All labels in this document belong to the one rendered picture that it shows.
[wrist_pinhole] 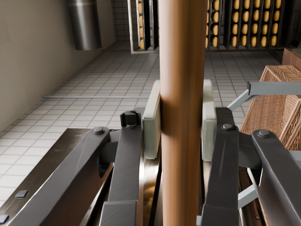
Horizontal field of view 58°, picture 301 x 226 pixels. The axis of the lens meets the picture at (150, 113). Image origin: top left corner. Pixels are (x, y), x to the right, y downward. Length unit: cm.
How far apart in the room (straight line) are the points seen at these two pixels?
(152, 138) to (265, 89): 96
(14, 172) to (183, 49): 170
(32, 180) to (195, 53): 158
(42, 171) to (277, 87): 133
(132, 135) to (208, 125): 4
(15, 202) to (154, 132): 145
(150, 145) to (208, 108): 4
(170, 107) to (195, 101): 2
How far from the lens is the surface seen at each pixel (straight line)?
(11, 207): 158
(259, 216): 139
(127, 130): 16
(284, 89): 113
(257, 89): 111
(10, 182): 176
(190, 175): 21
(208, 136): 16
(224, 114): 18
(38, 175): 173
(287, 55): 192
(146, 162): 141
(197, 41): 17
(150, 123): 16
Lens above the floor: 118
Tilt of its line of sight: 8 degrees up
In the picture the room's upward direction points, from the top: 89 degrees counter-clockwise
